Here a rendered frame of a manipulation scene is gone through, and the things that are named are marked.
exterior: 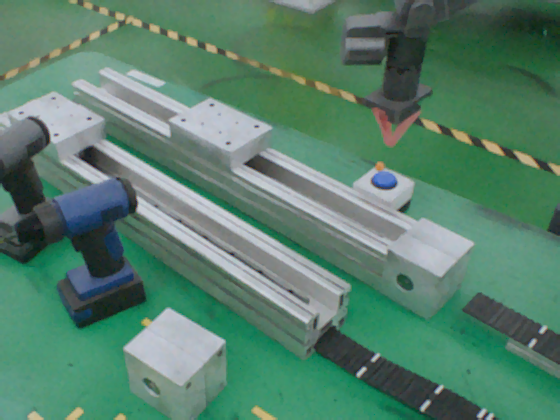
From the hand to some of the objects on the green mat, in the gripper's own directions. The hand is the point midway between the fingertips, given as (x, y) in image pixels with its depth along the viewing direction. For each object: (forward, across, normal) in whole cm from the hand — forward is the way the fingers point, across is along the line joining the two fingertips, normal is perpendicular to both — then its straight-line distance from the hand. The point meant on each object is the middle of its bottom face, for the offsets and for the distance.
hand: (390, 141), depth 112 cm
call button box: (+14, -1, 0) cm, 14 cm away
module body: (+15, -33, +27) cm, 45 cm away
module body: (+14, -14, +27) cm, 34 cm away
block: (+14, -12, -17) cm, 25 cm away
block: (+14, -52, -4) cm, 54 cm away
